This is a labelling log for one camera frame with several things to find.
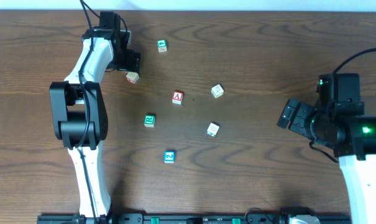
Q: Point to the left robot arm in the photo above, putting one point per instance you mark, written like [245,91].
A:
[79,114]

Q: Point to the blue number 2 block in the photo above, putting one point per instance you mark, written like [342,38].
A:
[169,157]

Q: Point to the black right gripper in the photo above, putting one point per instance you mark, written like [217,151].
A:
[304,123]

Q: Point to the white green sided block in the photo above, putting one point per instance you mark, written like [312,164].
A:
[212,129]

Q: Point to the green letter R block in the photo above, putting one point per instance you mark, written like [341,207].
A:
[149,121]

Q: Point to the yellow sided wooden block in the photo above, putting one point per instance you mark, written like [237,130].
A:
[217,91]

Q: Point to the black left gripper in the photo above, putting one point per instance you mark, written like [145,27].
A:
[130,62]

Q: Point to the plain wooden picture block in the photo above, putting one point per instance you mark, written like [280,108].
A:
[132,77]

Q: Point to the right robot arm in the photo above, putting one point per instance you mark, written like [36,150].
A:
[338,121]

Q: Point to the green top block far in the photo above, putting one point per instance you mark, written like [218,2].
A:
[162,46]

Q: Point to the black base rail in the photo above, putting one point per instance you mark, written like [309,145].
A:
[253,216]

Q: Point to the red letter A block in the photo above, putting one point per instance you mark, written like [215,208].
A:
[177,97]

